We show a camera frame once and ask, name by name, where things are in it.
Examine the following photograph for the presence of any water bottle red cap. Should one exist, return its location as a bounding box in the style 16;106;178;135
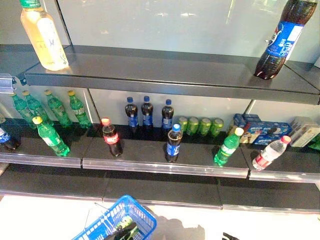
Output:
251;135;292;171

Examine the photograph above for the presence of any narrow blue biscuit box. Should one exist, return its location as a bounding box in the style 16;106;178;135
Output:
233;113;247;130

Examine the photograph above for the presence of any green drink item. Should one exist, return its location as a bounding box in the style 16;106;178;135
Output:
113;216;141;240

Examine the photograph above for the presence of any beige cone picture box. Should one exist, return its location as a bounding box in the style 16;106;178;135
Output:
239;132;260;145

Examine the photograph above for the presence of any blue plastic shopping basket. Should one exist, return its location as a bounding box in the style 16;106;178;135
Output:
71;194;158;240

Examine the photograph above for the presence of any large Pepsi cola bottle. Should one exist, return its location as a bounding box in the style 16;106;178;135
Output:
253;0;318;80

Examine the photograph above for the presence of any green Sprite bottle yellow cap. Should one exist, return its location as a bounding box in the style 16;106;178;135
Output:
31;115;71;157
44;89;73;127
67;89;92;129
22;90;52;126
9;92;36;128
213;126;245;168

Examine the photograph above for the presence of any white snack boxes right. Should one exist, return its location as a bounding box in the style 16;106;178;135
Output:
291;124;320;148

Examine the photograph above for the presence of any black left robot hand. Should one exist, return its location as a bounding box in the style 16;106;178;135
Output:
103;221;140;240

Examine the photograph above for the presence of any small Pepsi cola bottle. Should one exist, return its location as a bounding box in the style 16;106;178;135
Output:
164;123;183;163
141;95;154;132
0;124;22;152
124;96;139;136
161;98;175;133

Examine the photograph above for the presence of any large yellow tea bottle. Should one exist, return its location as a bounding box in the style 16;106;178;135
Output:
19;0;70;72

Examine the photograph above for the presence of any blue Oreo cookie box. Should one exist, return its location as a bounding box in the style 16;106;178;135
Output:
246;121;293;141
251;136;281;147

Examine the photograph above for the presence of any white carton box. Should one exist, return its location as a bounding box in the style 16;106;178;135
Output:
289;116;313;132

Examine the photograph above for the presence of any Coca-Cola bottle red cap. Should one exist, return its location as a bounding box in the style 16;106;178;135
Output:
100;117;124;158

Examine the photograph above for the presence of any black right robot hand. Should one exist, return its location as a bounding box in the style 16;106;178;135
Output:
221;231;241;240

